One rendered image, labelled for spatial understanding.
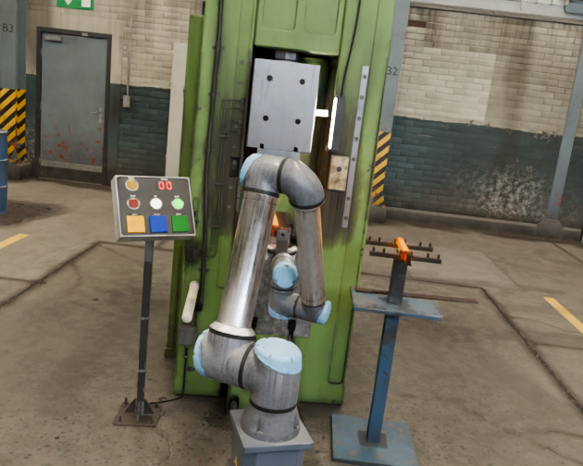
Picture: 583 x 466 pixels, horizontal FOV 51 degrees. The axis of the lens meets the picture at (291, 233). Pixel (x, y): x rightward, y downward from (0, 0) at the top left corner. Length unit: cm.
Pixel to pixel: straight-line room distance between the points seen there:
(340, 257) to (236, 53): 113
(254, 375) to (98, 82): 778
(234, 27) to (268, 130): 51
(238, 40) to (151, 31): 617
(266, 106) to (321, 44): 41
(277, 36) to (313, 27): 18
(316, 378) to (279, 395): 149
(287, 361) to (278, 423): 20
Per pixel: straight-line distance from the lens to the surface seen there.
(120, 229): 269
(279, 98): 286
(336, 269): 316
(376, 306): 277
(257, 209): 191
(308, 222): 197
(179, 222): 277
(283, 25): 302
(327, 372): 337
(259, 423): 195
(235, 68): 299
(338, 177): 304
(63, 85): 955
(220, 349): 193
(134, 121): 919
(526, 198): 935
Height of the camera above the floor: 163
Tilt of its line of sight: 13 degrees down
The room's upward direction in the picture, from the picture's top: 6 degrees clockwise
